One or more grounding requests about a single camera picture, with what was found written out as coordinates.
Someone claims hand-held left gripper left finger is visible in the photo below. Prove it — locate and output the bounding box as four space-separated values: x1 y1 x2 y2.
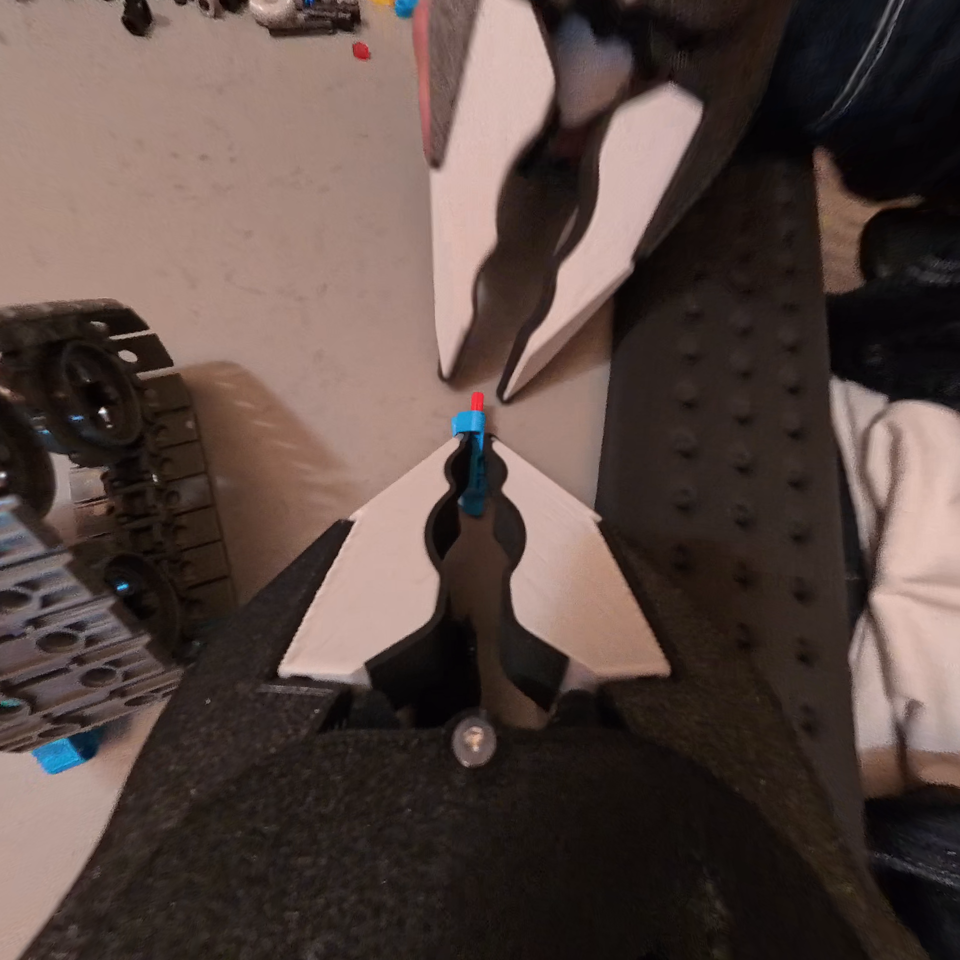
277 436 481 727

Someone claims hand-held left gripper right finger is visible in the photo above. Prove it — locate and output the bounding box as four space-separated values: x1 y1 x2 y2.
483 435 672 712

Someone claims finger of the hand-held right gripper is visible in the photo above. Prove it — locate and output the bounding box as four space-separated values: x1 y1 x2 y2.
431 0 560 384
496 82 705 405

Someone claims small blue panel with pin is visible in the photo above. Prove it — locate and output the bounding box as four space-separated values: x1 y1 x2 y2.
451 391 490 519

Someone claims pile of small brick parts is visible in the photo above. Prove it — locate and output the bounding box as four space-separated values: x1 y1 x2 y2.
120 0 417 39

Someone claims blue grey tracked toy robot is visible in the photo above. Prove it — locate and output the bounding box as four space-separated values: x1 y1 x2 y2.
0 298 237 775

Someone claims person's right forearm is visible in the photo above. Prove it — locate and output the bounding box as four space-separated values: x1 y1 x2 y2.
765 0 960 200

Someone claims light grey desk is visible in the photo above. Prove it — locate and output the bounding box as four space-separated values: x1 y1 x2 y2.
0 0 616 960

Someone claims person's right hand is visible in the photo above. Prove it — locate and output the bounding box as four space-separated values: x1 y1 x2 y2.
412 0 436 155

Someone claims black dimpled mat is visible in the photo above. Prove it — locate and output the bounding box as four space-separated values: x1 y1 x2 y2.
596 150 871 864

